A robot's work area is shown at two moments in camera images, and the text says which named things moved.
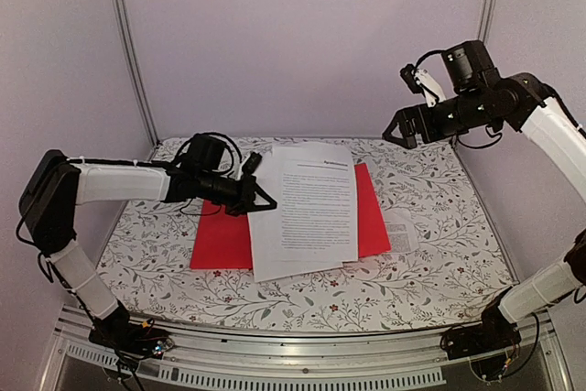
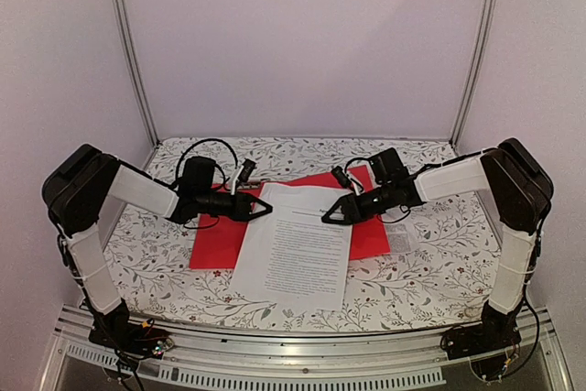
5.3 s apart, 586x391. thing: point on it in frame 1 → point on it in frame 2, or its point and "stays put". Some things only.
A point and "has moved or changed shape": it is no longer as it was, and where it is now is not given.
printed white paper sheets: x=313 y=226 has moved or changed shape
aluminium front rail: x=202 y=355 stays put
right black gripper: x=426 y=127 → x=350 y=206
